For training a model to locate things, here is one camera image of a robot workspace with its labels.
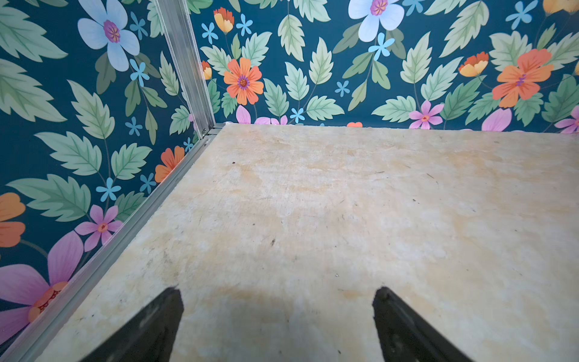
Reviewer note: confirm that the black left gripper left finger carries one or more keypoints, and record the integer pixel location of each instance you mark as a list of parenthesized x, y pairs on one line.
[(149, 335)]

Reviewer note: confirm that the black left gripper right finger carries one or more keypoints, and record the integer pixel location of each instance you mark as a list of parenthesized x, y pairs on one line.
[(405, 336)]

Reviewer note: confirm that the aluminium frame post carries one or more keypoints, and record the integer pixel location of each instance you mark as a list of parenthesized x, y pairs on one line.
[(179, 33)]

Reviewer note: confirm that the aluminium frame bottom rail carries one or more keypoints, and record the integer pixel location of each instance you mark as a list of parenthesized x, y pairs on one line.
[(31, 343)]

